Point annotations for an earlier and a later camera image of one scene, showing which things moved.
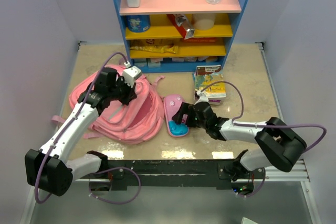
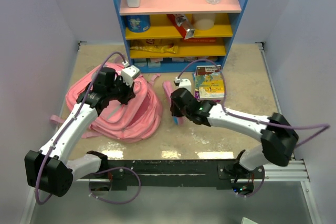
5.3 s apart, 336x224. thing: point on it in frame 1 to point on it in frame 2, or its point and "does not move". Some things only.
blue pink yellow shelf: [175, 29] does not move
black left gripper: [131, 93] does not move
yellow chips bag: [160, 45] does not move
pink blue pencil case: [172, 104] to [168, 87]
